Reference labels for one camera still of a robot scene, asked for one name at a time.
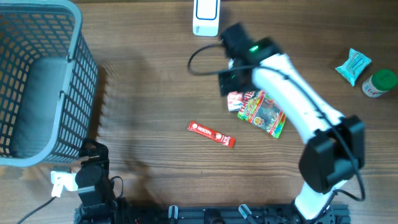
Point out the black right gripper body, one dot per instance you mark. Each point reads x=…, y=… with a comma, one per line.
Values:
x=228, y=81

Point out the small red-white snack packet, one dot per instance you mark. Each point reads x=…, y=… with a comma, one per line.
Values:
x=234, y=101

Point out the Haribo gummy candy bag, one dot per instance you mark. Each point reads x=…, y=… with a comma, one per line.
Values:
x=261, y=110

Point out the red chocolate bar wrapper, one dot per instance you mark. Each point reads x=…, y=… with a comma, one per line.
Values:
x=211, y=134

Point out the teal wet wipes pack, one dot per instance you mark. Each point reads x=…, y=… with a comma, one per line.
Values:
x=354, y=66

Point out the green-lidded Knorr jar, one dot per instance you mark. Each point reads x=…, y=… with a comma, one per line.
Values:
x=379, y=83

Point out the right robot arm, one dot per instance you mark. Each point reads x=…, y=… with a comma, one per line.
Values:
x=334, y=144

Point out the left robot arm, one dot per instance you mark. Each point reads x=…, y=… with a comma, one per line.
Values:
x=99, y=204

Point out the white barcode scanner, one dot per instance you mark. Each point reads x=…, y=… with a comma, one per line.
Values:
x=206, y=17

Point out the grey plastic shopping basket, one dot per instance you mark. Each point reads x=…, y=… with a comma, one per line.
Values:
x=48, y=82

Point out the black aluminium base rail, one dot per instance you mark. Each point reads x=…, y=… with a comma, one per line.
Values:
x=268, y=214

